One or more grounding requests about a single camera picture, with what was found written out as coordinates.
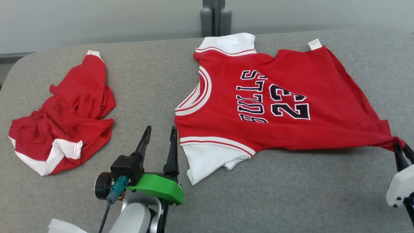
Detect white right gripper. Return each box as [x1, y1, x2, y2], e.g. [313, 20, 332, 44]
[386, 142, 414, 227]

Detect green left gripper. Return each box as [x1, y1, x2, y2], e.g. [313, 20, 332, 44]
[126, 126, 185, 233]

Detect red Bulls shorts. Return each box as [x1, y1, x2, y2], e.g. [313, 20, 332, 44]
[8, 50, 117, 177]

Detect red Bulls 23 jersey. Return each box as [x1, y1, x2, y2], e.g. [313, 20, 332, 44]
[174, 32, 406, 186]

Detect left camera cable teal plug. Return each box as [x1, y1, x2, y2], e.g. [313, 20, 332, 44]
[98, 176, 128, 233]

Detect grey partition post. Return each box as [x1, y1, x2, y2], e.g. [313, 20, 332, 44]
[200, 0, 233, 37]

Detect grey partition bottom rail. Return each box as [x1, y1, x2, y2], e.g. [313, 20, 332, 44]
[0, 51, 36, 59]

